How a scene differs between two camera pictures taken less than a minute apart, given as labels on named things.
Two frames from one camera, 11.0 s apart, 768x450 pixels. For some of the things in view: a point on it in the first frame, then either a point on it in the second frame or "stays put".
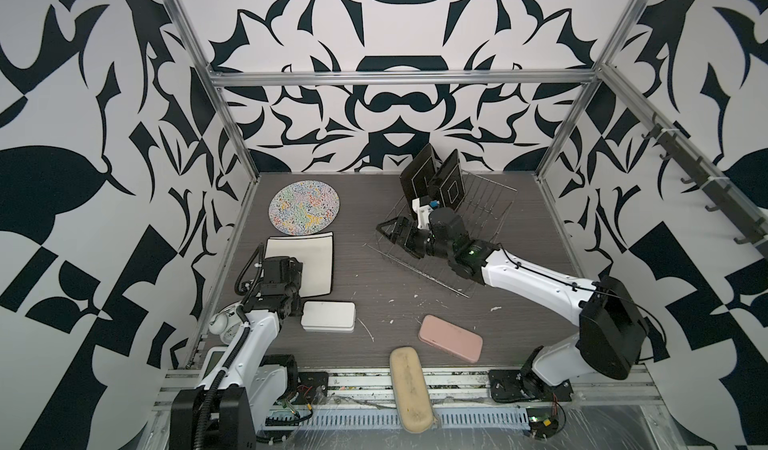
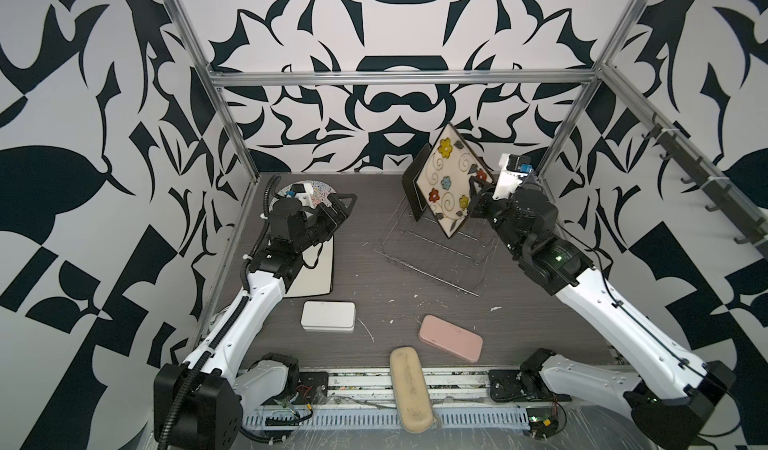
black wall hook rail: x=719 y=195 stays put
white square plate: x=315 y=252 stays put
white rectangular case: x=328 y=316 stays put
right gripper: x=409 y=244 → x=482 y=203
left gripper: x=294 y=277 → x=339 y=212
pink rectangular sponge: x=457 y=341 stays put
